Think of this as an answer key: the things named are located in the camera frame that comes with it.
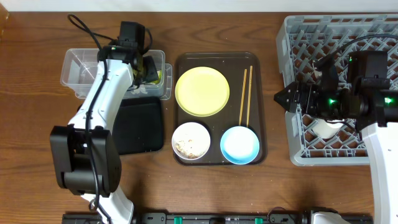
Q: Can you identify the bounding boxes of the small white cup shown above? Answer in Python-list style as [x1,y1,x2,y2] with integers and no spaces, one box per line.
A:
[312,119,343,139]

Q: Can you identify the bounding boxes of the rice food scraps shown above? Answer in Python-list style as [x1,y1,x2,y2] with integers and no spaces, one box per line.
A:
[175,139,203,159]

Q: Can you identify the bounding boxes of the light blue bowl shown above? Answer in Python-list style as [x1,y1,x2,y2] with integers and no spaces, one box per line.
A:
[220,126,260,165]

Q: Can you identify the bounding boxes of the white bowl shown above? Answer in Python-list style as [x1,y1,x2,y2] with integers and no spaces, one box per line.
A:
[172,122,211,161]

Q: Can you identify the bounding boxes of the green snack wrapper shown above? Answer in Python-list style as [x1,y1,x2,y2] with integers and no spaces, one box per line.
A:
[150,70,162,85]

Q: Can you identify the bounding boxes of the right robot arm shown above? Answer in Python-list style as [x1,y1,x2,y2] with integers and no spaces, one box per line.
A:
[274,50,397,223]

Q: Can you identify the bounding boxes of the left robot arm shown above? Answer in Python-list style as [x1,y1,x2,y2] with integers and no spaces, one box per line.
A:
[50,21,158,223]

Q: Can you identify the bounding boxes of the grey dishwasher rack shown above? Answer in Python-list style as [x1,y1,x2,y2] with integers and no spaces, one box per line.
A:
[276,14,397,166]

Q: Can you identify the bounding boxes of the black tray bin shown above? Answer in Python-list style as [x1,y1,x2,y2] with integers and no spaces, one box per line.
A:
[75,96,165,156]

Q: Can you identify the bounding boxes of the yellow plate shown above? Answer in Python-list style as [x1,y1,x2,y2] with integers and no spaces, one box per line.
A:
[175,67,230,117]

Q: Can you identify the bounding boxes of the left wooden chopstick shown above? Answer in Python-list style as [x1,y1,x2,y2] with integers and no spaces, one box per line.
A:
[238,68,248,126]

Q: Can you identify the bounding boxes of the clear plastic bin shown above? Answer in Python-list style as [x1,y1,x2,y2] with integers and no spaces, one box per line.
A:
[60,49,173,100]

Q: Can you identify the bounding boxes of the dark brown serving tray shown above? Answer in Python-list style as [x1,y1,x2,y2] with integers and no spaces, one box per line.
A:
[174,52,267,166]

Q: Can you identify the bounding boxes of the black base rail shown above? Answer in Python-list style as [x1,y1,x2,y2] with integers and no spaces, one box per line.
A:
[61,212,374,224]

